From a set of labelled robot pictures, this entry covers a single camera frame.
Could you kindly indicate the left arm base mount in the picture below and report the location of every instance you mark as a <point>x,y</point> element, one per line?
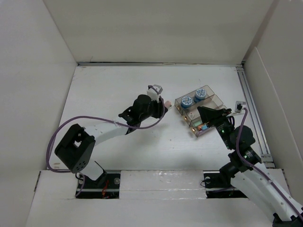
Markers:
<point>107,188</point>

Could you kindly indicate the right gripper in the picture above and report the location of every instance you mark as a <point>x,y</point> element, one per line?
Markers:
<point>209,114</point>

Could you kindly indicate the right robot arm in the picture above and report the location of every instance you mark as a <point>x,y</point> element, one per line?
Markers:
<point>247,173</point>

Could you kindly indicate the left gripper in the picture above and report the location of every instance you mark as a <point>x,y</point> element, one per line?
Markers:
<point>158,106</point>

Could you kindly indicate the blue round jar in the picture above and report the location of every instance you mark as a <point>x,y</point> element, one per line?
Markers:
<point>200,95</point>
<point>186,102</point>

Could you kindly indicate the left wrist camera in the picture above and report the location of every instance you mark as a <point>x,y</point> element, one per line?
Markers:
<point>154,92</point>

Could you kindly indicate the clear three-drawer organizer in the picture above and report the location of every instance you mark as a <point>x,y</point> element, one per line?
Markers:
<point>211,101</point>

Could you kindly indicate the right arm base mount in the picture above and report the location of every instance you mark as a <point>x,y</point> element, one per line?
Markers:
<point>216,188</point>

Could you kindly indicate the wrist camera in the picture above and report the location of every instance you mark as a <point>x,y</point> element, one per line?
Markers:
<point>239,108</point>
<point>154,92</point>

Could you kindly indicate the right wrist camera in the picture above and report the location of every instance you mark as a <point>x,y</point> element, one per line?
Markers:
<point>239,108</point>

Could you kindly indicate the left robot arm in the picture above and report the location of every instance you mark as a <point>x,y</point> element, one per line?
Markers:
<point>76,146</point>

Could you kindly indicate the pink mini stapler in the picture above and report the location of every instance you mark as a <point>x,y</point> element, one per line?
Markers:
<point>168,105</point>

